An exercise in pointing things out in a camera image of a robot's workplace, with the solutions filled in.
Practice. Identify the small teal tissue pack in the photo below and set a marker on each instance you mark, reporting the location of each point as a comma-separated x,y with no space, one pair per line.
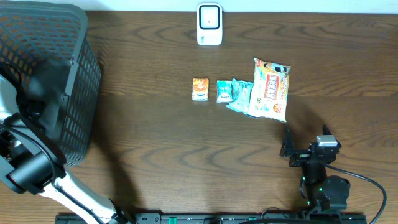
224,91

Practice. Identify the white barcode scanner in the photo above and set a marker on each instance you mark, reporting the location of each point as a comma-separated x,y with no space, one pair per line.
209,24

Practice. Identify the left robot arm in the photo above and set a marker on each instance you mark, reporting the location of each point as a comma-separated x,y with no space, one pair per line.
31,162

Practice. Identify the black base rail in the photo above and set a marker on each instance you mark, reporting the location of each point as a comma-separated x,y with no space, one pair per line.
156,218

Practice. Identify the grey plastic shopping basket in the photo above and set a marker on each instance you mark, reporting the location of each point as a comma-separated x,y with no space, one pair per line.
44,45

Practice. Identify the orange small tissue pack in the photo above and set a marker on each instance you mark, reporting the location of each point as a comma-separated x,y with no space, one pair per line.
200,89

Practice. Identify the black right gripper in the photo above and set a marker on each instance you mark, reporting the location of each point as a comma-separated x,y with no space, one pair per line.
288,149

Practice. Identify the yellow wet wipes pack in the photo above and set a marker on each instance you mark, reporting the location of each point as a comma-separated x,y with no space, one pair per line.
270,91

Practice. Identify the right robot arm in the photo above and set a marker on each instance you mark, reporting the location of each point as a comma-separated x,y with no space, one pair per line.
324,193

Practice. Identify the teal wipes pouch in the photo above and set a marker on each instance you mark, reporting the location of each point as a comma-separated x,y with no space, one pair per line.
241,96

